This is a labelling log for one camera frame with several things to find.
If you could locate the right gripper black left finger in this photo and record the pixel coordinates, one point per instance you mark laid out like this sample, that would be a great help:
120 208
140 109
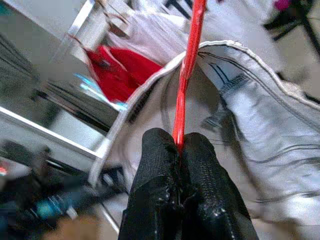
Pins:
155 187

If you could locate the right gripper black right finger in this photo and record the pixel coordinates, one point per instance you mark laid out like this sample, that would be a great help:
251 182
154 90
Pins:
210 200

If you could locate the white denim jeans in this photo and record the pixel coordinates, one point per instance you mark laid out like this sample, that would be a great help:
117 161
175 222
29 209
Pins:
262 125

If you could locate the red plastic hanger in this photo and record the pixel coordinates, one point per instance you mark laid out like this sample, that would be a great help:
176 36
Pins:
190 50

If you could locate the light blue hanger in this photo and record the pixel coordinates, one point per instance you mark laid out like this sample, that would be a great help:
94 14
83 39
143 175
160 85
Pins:
86 80

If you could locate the red polo shirt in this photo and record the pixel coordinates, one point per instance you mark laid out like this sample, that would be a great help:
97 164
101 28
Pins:
120 72

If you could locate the plain white t-shirt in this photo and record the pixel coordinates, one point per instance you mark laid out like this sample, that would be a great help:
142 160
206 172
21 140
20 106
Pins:
150 35

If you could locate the white t-shirt black print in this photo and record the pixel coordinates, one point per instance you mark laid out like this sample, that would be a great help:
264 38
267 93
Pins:
225 22

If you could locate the pink cushion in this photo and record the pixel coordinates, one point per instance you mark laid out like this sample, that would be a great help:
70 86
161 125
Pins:
282 4

